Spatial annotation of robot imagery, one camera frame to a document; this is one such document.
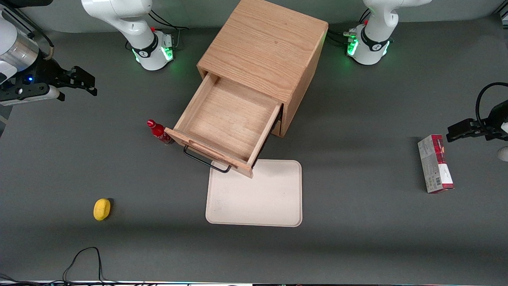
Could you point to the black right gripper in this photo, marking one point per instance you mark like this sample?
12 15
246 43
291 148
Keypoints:
47 72

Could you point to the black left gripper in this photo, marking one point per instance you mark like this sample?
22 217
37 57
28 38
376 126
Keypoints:
497 118

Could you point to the wooden drawer with long recess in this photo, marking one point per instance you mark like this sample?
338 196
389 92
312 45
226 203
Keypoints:
230 119

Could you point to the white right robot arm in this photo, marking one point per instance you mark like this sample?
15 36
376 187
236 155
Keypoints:
135 24

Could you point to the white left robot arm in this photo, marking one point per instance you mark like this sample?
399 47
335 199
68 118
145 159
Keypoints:
377 35

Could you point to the wooden drawer cabinet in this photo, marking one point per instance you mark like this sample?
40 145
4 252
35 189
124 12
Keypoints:
270 43

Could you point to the red and white carton box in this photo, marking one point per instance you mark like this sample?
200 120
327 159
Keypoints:
434 165

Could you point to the red soda bottle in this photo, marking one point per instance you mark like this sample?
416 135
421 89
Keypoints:
158 132

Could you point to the yellow lemon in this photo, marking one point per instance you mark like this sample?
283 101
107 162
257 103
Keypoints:
101 209

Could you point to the beige plastic tray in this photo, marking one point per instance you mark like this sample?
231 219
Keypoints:
262 198

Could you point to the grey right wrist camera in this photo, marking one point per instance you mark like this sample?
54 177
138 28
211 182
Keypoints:
35 95

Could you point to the aluminium frame profile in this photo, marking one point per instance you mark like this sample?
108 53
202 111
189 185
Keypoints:
24 24

